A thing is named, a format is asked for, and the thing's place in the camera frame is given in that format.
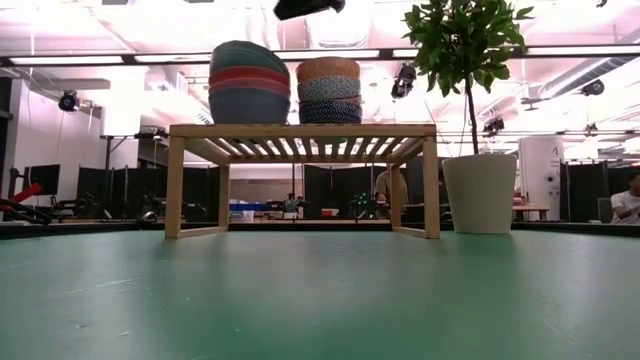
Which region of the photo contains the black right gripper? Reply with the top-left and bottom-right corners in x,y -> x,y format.
273,0 -> 347,22

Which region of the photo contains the small orange patterned bowl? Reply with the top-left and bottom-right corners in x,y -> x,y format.
295,56 -> 362,84

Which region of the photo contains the large dark green bowl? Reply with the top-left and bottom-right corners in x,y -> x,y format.
209,40 -> 291,77

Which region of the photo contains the small light blue bowl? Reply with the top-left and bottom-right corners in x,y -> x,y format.
297,75 -> 362,102

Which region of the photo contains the large red-orange bowl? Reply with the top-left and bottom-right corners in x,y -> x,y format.
208,65 -> 292,87

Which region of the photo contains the large pink bowl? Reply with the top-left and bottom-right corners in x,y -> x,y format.
208,77 -> 292,99

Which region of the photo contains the large blue-grey bowl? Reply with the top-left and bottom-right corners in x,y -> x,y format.
208,88 -> 292,125

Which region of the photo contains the slatted wooden shelf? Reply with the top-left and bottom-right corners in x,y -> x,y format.
164,123 -> 442,240

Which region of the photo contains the green leafy plant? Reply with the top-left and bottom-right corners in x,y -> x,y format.
401,0 -> 535,156

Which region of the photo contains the person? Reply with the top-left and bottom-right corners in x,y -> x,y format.
609,172 -> 640,225
375,168 -> 410,207

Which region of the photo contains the white plant pot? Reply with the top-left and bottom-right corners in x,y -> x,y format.
441,152 -> 519,235

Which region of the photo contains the white round column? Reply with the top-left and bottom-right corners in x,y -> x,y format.
516,135 -> 566,222

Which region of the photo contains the green table mat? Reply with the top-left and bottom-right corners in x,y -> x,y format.
0,228 -> 640,360

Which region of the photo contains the black background monitor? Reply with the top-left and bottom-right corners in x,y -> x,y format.
22,163 -> 62,197

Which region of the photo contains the red bar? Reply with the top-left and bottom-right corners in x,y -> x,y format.
6,182 -> 44,204

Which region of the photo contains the black aluminium table frame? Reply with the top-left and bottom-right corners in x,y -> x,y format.
0,219 -> 640,240

